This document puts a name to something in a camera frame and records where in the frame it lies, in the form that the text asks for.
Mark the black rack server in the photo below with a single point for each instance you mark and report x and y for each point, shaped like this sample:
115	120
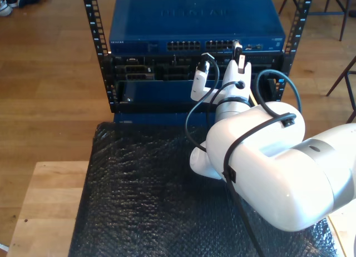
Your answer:
167	70

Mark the black rack drawer tray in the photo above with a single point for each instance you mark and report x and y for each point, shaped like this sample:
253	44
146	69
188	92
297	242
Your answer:
155	108

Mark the black chair with blue seat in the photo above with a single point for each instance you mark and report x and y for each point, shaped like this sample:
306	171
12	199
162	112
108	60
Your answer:
325	14

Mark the black metal chair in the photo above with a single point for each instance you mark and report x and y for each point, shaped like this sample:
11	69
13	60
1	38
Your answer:
341	78

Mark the black bubble wrap mat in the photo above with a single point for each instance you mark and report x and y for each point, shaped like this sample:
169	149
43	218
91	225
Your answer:
139	212

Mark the white shoe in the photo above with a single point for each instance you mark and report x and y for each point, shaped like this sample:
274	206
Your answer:
3	9

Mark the blue network switch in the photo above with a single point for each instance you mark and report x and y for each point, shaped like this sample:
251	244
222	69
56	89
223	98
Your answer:
180	20

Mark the black perforated rack frame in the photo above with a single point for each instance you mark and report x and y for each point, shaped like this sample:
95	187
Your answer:
91	23

